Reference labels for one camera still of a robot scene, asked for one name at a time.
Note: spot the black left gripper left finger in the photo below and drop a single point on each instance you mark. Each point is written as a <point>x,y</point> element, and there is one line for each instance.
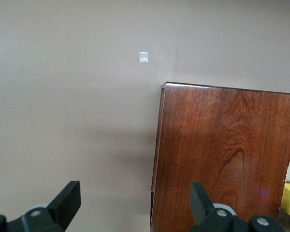
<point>62,207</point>

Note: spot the small square tape piece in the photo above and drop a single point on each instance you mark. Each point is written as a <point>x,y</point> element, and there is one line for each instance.
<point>143,57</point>

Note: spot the dark wooden drawer cabinet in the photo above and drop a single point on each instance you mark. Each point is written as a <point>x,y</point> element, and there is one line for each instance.
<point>220,145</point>

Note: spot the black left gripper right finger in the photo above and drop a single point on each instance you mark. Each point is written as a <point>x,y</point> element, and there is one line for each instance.
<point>203,210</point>

